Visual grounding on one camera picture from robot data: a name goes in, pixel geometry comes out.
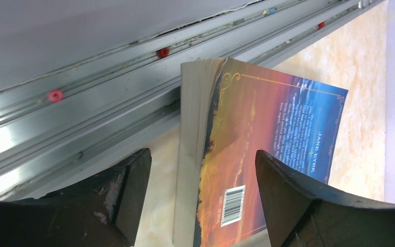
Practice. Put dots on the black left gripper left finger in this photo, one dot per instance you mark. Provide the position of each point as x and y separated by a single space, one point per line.
102 210

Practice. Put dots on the aluminium frame rail left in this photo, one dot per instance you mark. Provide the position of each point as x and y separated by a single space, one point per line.
60 123

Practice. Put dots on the orange blue Jane Eyre book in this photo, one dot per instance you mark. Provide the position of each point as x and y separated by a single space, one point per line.
229 110

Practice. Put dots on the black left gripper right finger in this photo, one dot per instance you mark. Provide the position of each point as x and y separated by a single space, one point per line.
302 211

